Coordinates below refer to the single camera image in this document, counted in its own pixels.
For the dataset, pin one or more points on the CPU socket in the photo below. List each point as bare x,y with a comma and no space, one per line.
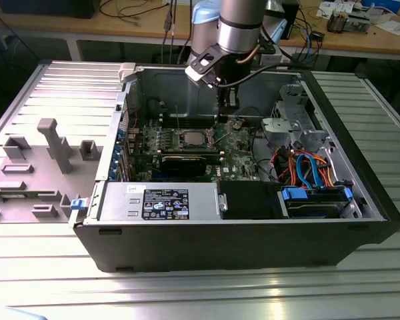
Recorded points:
181,137

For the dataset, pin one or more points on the green motherboard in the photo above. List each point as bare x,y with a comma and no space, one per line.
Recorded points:
233,156

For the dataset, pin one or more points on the silver metal drive cage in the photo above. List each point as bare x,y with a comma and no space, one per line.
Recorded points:
286,130

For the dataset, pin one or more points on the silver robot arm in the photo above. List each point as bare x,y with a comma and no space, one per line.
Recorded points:
240,33

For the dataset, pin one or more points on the white camera on black bracket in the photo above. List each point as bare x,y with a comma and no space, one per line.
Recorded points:
196,74

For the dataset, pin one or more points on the small black box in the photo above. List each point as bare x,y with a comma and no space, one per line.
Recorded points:
317,36

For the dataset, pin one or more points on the silver power supply with label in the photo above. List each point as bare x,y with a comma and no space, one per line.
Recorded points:
120,203

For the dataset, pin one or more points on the white printed paper sheet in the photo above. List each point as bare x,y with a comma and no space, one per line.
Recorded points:
325,8

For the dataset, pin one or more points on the tall black box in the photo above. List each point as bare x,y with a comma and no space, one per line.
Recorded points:
292,16

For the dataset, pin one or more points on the black and grey PC case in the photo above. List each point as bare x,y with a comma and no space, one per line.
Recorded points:
220,246

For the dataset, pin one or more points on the hard disk in blue carrier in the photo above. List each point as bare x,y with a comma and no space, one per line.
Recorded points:
313,208

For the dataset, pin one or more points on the beige case latch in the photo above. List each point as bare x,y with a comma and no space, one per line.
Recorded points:
126,71

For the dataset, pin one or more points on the pale blue object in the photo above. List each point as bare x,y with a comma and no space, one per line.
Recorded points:
26,315

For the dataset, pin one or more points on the blue case latch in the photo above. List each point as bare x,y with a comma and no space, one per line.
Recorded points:
78,204

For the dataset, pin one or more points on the white paper stack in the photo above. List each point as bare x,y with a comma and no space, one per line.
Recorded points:
396,28

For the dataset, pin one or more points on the black disk bay cover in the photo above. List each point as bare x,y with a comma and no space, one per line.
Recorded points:
246,200

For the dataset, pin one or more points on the wooden desk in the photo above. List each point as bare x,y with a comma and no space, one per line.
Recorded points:
53,25

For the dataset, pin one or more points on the grey parts rack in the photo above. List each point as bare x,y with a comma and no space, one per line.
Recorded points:
36,166

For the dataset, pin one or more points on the brown heat sink block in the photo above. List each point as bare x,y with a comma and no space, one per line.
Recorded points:
336,23

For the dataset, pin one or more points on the blue box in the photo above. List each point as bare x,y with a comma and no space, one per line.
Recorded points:
386,5

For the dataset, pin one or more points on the black graphics card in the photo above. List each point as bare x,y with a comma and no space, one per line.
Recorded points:
183,166

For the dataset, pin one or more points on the wide black box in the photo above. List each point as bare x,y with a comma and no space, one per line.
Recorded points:
46,8

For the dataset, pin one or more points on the silver coin battery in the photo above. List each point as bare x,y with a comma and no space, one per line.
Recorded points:
239,125

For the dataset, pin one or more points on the green circuit board device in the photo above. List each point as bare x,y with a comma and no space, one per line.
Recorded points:
356,25

